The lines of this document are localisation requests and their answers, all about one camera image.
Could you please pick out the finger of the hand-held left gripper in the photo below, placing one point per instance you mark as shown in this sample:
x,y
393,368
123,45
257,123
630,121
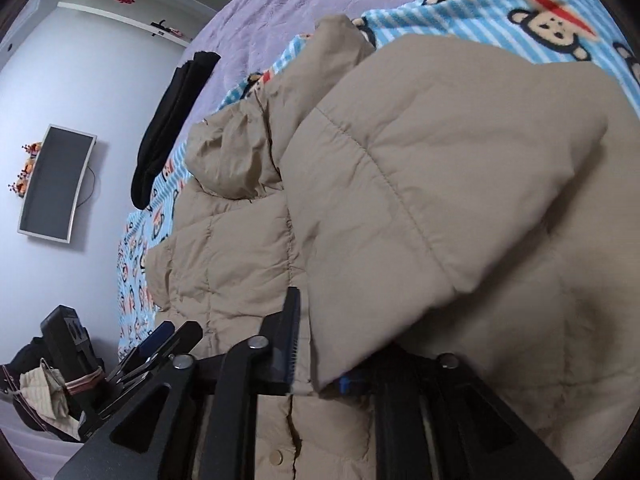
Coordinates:
x,y
152,344
175,347

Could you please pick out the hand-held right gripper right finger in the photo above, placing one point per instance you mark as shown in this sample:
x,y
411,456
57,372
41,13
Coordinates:
x,y
346,385

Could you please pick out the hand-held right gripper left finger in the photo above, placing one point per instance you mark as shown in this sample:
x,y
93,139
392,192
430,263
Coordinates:
x,y
294,345

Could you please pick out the beige puffer jacket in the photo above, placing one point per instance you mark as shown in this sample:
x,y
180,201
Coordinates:
x,y
425,160

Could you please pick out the dark bag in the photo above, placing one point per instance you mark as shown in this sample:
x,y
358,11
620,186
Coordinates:
x,y
22,360

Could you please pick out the beige striped cloth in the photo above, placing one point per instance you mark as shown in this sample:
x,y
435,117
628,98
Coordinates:
x,y
45,390

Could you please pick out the black cloth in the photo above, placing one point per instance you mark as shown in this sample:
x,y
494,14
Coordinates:
x,y
167,125

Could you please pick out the small black shelf item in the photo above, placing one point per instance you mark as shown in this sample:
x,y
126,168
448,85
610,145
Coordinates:
x,y
159,24

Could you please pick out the blue striped monkey print blanket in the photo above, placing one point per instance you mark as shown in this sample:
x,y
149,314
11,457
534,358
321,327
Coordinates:
x,y
450,15

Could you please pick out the wall-mounted flat screen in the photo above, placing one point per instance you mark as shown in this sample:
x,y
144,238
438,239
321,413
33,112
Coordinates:
x,y
55,185

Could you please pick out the orange wall decorations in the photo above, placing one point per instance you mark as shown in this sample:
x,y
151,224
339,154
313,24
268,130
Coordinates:
x,y
27,165

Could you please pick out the white wall shelf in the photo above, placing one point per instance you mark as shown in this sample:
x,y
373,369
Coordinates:
x,y
125,10

